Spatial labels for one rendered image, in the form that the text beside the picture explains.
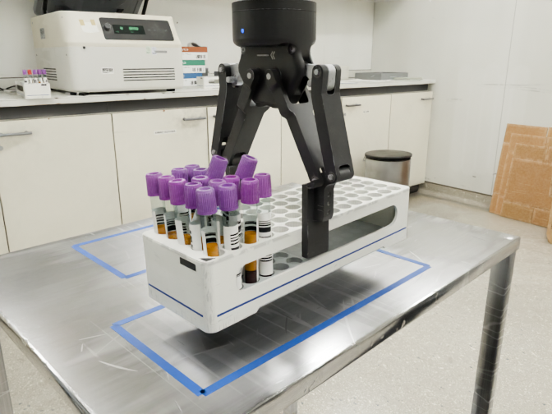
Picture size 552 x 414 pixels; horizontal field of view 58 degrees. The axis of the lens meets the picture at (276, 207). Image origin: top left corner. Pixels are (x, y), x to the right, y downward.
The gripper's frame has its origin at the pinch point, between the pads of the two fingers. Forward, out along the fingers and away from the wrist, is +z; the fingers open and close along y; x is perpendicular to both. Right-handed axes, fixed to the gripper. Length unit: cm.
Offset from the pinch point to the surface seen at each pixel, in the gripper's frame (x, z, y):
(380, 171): -232, 55, 141
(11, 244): -25, 62, 190
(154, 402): 17.8, 8.8, -5.5
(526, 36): -323, -28, 95
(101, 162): -68, 31, 186
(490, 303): -35.5, 19.3, -9.0
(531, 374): -135, 91, 10
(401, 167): -241, 53, 132
